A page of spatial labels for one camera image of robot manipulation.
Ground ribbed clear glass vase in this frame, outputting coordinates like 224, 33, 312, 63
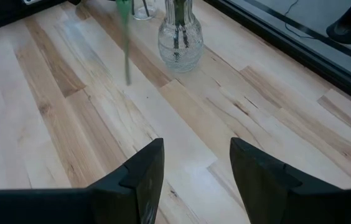
157, 0, 204, 73

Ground peach artificial tulip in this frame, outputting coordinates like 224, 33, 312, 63
115, 0, 133, 86

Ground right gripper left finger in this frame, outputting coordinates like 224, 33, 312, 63
0, 138, 166, 224

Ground small clear glass vase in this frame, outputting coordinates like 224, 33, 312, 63
131, 0, 157, 21

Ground black floor cable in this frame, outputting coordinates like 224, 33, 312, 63
283, 0, 318, 40

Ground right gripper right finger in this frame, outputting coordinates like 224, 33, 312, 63
230, 138, 351, 224

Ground black stand base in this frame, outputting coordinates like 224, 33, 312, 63
326, 0, 351, 44

